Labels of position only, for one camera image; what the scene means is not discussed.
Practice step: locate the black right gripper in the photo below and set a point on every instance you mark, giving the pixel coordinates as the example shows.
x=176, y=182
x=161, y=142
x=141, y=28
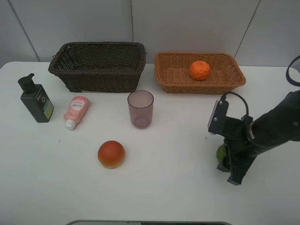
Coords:
x=236, y=142

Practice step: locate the green citrus fruit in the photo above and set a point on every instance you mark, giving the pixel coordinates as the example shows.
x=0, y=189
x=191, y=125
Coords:
x=221, y=153

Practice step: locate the orange mandarin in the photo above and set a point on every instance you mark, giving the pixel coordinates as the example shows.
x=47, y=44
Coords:
x=199, y=70

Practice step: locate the translucent purple cup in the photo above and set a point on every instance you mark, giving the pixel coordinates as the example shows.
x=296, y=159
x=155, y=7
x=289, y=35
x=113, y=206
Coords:
x=140, y=104

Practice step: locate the black pump bottle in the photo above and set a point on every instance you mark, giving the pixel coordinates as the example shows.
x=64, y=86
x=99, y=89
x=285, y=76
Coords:
x=36, y=100

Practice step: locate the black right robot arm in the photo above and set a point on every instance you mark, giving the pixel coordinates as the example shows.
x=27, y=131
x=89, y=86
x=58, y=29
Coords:
x=276, y=127

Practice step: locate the tan wicker basket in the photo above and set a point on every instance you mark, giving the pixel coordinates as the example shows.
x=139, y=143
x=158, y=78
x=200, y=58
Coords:
x=172, y=73

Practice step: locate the pink squeeze bottle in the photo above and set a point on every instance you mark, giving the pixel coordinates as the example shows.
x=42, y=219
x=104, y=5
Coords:
x=76, y=111

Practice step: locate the dark brown wicker basket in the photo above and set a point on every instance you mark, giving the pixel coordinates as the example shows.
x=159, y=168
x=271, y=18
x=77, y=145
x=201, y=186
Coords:
x=105, y=67

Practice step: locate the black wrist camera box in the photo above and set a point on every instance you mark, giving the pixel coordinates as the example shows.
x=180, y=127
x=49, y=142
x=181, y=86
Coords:
x=218, y=117

